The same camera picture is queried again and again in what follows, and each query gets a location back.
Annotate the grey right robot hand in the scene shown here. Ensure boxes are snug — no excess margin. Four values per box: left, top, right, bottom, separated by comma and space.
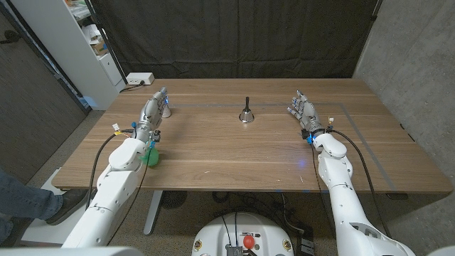
287, 90, 326, 138

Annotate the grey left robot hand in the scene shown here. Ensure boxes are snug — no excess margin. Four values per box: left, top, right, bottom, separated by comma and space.
134, 86, 170, 143

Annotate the green ball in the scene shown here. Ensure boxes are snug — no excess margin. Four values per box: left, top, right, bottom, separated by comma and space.
139, 147, 160, 167

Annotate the white power strip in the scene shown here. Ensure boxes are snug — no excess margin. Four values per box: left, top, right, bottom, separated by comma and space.
126, 72, 156, 86

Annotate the cardboard box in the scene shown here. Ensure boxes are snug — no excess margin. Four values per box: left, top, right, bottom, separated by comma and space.
90, 39, 109, 56

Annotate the black stand pole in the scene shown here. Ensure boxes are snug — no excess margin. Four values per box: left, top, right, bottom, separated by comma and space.
84, 0, 129, 85

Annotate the round black floor object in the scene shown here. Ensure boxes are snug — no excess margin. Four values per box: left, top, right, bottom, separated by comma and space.
160, 191, 188, 210

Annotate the black fabric curtain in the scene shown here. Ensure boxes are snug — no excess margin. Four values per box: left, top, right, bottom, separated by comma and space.
88, 0, 383, 80

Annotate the white shelf cabinet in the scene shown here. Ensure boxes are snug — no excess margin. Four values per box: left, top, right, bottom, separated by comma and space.
10, 0, 127, 111

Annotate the dark shoe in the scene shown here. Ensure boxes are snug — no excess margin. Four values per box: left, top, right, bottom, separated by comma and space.
45, 188, 90, 226

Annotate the black floor power strip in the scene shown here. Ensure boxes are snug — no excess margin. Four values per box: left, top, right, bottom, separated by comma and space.
296, 227, 316, 256

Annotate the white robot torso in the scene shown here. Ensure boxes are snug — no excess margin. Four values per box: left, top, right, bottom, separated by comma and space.
191, 212, 295, 256

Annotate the person's leg in jeans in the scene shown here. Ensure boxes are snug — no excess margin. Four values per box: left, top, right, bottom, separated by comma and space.
0, 169, 64, 242

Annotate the black power strip cord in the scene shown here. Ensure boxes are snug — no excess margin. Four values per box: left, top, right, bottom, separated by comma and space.
119, 80, 146, 94

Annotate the silver handbell with black handle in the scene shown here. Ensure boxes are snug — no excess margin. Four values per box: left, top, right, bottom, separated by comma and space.
238, 96, 255, 124

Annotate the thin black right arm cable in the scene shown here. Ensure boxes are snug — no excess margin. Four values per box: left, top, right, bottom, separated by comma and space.
309, 142, 337, 239

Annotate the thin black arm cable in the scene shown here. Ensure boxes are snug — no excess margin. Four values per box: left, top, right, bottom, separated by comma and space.
309, 142, 337, 239
105, 148, 154, 246

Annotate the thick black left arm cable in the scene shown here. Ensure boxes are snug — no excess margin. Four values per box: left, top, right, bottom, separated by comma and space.
85, 128, 136, 210

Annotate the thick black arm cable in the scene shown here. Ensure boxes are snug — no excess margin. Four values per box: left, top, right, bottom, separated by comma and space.
326, 128, 391, 238
85, 128, 136, 210

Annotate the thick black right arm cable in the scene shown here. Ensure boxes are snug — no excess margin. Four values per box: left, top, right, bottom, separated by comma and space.
326, 128, 391, 238

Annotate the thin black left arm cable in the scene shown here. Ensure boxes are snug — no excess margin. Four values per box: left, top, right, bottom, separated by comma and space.
105, 148, 154, 246

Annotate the black door handle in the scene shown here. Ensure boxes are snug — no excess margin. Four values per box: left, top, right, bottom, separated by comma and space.
0, 30, 22, 46

